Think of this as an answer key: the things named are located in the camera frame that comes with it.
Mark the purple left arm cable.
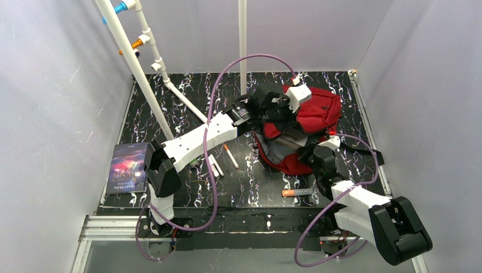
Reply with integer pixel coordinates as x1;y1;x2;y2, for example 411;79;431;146
135;53;298;263

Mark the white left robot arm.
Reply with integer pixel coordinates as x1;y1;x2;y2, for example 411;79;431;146
144;87;311;226

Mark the orange pipe fitting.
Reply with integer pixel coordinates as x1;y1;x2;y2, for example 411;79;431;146
131;39;144;56

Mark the white Decorate book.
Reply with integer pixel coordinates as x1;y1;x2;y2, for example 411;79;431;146
275;129;322;149

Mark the orange tipped white pen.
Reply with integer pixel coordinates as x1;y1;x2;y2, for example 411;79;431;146
223;144;239;170

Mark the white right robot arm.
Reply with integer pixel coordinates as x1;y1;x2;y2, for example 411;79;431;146
302;146;433;266

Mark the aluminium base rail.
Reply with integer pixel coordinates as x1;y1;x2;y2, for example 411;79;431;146
74;71;420;272

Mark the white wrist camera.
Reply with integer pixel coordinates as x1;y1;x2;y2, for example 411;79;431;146
318;131;341;151
285;76;311;113

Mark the dark purple book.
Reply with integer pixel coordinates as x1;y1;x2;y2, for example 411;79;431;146
106;143;148;195

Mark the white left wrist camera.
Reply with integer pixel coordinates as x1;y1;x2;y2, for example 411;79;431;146
285;76;311;113

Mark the orange capped grey marker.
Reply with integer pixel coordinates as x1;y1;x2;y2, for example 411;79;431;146
281;188;313;197

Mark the white PVC pipe frame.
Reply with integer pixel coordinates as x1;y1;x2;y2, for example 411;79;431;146
95;1;247;140

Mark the blue pipe fitting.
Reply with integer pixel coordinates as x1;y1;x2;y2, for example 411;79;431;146
114;1;128;14

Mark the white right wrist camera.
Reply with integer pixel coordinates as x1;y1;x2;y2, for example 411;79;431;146
318;131;341;151

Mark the red student backpack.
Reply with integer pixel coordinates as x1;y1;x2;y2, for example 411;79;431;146
254;88;342;176

